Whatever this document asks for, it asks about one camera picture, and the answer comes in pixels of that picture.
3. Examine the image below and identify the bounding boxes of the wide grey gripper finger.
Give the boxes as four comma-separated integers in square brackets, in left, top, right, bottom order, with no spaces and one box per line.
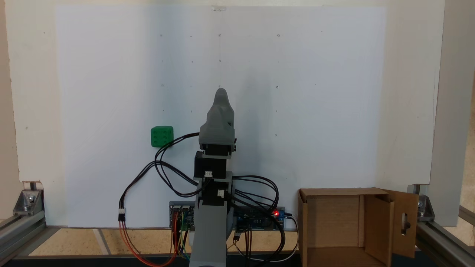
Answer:
[206,88,230,125]

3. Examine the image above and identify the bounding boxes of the green die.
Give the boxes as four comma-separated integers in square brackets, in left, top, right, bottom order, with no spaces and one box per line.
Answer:
[150,126,174,148]

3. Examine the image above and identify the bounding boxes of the white paper sheet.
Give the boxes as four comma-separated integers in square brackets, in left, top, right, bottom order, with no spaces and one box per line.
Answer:
[55,5,386,228]

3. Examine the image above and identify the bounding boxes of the blue circuit board red LED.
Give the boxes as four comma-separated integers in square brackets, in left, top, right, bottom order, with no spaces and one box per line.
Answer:
[234,207,286,231]

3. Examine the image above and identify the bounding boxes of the brown cardboard box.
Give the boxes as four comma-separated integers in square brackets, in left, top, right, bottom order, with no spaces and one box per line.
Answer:
[298,187,420,267]

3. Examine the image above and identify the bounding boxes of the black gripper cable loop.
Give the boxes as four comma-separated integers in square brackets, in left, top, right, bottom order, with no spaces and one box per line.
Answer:
[154,132,201,198]

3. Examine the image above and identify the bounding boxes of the black arm motor cables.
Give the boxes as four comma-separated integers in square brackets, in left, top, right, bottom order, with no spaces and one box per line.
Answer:
[229,175,287,261]

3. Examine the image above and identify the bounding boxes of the circuit board with jumper wires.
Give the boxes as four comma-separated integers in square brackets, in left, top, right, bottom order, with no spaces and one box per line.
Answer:
[169,201,196,231]

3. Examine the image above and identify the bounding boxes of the coloured jumper wires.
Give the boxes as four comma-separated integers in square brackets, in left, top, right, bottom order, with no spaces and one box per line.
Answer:
[171,211,192,261]

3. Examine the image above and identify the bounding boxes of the white cable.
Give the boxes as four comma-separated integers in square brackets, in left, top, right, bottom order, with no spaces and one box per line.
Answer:
[256,214,299,264]

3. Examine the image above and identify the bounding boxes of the metal corner bracket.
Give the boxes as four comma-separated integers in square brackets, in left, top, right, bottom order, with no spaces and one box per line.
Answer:
[13,189,45,217]
[417,194,435,222]

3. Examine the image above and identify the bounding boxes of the aluminium frame rail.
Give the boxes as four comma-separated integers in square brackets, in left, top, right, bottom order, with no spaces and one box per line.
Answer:
[0,213,47,262]
[415,205,475,267]

